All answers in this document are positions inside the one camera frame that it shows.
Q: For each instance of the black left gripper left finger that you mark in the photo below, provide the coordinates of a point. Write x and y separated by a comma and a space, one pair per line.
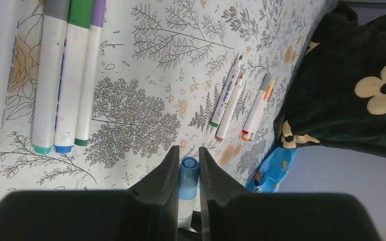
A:
145, 211

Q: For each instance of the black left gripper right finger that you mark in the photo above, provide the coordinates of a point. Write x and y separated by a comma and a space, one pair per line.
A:
231, 212

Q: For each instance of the light blue pen cap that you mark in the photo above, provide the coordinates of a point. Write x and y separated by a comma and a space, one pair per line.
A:
188, 178

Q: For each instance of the white pen dark green cap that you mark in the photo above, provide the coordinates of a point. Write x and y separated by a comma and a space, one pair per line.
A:
89, 74

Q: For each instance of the blue patterned cloth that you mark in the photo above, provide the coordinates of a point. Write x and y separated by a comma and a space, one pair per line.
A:
272, 171

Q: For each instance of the black floral cushion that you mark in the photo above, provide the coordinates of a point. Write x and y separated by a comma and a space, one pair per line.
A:
338, 95

